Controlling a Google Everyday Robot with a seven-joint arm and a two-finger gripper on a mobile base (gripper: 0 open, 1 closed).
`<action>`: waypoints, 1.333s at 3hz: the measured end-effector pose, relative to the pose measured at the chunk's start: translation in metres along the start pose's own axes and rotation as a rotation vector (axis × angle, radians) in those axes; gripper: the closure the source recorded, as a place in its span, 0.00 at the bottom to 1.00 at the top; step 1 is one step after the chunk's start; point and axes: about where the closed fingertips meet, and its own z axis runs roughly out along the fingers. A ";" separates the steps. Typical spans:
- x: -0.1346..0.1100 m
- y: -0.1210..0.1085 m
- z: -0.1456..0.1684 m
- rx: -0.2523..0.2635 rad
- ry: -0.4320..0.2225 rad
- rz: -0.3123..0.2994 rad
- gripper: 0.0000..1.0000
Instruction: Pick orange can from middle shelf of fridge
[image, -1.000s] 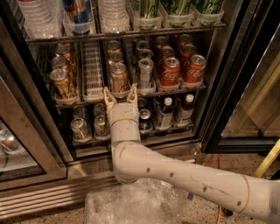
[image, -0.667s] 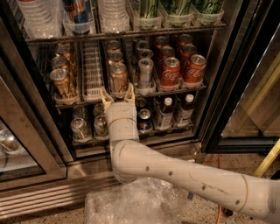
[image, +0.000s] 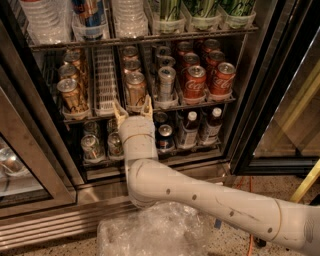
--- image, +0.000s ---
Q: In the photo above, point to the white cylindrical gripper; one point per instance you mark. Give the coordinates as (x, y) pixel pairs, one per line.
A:
(136, 126)

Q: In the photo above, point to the gold can row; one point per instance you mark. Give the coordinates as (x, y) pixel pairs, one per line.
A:
(70, 71)
(78, 59)
(130, 53)
(72, 95)
(136, 88)
(132, 66)

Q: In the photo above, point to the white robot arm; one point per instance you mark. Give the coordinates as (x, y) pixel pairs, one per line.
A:
(291, 225)

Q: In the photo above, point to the back right blue pepsi can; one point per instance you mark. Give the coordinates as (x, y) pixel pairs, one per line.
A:
(160, 118)

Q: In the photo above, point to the blue pepsi can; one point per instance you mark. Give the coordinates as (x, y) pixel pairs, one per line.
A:
(160, 118)
(165, 137)

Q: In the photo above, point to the front right blue pepsi can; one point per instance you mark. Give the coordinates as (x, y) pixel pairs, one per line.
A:
(165, 137)

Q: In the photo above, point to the back left clear can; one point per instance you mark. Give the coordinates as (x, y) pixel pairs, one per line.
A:
(91, 127)

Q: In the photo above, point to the front slim silver can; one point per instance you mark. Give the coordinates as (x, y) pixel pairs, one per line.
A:
(166, 77)

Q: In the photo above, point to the slim silver can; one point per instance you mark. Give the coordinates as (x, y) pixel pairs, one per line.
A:
(166, 77)
(162, 51)
(165, 61)

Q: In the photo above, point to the front left clear green can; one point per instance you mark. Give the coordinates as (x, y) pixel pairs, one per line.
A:
(91, 147)

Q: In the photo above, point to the middle slim silver can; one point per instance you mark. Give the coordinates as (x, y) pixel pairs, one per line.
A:
(165, 61)

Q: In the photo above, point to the front left red cola can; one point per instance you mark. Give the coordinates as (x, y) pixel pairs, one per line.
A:
(195, 78)

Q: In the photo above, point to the red cola can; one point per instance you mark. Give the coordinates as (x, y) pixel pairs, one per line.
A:
(195, 78)
(213, 59)
(209, 45)
(190, 59)
(183, 48)

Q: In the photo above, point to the back slim silver can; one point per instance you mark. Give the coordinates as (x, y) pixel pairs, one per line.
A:
(162, 51)

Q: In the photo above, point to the middle left red cola can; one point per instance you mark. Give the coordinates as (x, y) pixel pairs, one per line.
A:
(190, 59)

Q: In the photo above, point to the back left red cola can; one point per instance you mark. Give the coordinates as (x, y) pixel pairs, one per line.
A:
(183, 48)

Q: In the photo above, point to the stainless steel fridge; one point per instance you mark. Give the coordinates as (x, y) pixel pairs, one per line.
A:
(100, 188)

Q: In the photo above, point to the front right orange cola can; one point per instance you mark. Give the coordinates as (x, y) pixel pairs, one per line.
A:
(222, 79)

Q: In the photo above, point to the middle right red cola can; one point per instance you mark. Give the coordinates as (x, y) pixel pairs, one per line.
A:
(213, 59)

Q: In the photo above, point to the blue red bull can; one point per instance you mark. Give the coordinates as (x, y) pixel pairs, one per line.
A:
(89, 19)

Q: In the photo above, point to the back right red cola can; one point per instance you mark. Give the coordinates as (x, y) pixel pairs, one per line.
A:
(209, 45)

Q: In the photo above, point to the left green tall can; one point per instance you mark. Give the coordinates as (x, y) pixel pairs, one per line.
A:
(169, 9)

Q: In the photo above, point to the green tall can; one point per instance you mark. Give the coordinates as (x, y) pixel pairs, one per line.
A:
(169, 9)
(238, 7)
(202, 8)

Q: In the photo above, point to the left closed fridge door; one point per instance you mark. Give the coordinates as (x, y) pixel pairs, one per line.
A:
(41, 182)

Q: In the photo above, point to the middle green tall can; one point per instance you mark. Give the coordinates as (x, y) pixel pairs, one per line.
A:
(202, 8)

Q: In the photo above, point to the right green tall can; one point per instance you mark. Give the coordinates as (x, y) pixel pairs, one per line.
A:
(238, 7)

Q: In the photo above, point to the open glass fridge door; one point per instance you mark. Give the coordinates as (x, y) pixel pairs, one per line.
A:
(277, 132)

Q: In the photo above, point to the left brown juice bottle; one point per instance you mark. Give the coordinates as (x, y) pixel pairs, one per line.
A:
(188, 131)

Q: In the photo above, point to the brown juice bottle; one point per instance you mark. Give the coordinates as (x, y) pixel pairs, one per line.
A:
(188, 131)
(210, 128)

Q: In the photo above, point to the right brown juice bottle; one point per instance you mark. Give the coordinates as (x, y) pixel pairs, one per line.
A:
(210, 128)

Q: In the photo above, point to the clear water bottle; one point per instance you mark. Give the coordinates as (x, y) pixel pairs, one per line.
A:
(49, 20)
(130, 19)

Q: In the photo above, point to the left clear water bottle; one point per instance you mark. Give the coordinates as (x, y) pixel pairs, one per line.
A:
(49, 20)

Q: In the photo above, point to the blue tape cross mark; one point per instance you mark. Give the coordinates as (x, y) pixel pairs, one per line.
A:
(217, 224)

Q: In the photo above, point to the yellow black tripod stand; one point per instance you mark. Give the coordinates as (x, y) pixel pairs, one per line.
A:
(296, 197)

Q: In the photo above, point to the empty white wire can tray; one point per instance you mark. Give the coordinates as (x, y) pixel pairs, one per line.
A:
(105, 81)

